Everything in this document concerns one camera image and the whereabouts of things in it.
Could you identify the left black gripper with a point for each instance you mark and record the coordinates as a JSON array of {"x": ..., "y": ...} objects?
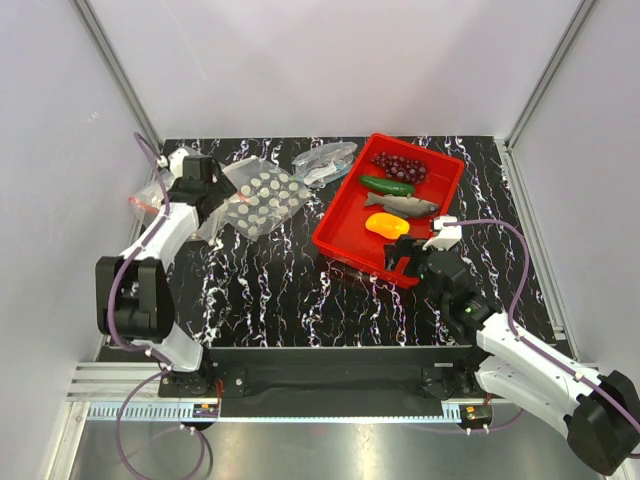
[{"x": 222, "y": 189}]

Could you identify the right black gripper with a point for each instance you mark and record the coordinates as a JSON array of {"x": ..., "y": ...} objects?
[{"x": 404, "y": 246}]

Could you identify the polka dot zip bag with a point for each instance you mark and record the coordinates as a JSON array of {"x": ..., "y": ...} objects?
[{"x": 266, "y": 196}]

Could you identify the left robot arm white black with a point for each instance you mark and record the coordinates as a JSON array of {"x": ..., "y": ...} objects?
[{"x": 133, "y": 299}]

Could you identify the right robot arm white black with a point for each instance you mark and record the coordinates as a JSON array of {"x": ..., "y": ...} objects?
[{"x": 597, "y": 414}]

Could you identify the red zipper clear bag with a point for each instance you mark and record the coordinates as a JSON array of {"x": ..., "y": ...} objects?
[{"x": 149, "y": 200}]

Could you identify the small clear bag with items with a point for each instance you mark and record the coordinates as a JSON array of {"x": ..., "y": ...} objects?
[{"x": 324, "y": 164}]

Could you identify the yellow toy mango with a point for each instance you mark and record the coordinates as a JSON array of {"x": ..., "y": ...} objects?
[{"x": 387, "y": 225}]

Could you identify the grey toy fish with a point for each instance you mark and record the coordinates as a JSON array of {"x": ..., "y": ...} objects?
[{"x": 402, "y": 206}]

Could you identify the red plastic tray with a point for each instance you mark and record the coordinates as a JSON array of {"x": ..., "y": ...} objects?
[{"x": 342, "y": 235}]

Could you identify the green toy cucumber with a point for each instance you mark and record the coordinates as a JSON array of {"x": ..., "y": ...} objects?
[{"x": 386, "y": 186}]

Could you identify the purple toy grapes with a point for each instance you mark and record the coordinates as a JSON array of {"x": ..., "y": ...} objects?
[{"x": 400, "y": 168}]

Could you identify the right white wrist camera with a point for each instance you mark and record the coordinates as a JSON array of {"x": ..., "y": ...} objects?
[{"x": 447, "y": 233}]

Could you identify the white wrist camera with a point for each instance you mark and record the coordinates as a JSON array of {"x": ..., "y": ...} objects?
[
  {"x": 447, "y": 233},
  {"x": 174, "y": 161}
]

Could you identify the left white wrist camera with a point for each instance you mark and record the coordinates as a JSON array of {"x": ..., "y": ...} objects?
[{"x": 174, "y": 161}]

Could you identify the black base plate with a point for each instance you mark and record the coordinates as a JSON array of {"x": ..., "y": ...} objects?
[{"x": 352, "y": 383}]

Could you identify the slotted cable duct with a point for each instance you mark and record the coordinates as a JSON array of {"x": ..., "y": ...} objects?
[{"x": 193, "y": 412}]

